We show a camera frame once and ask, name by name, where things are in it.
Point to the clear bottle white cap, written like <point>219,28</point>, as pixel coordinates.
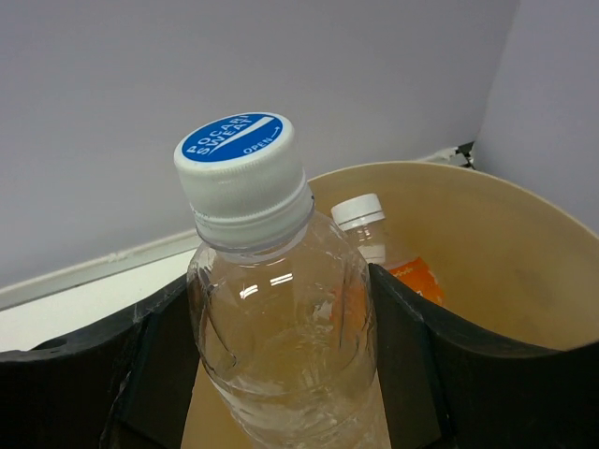
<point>279,297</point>

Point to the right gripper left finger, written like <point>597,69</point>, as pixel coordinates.
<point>124,381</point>

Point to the beige plastic bin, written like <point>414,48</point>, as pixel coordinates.
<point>506,260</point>

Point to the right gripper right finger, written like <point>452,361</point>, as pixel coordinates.
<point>449,383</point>

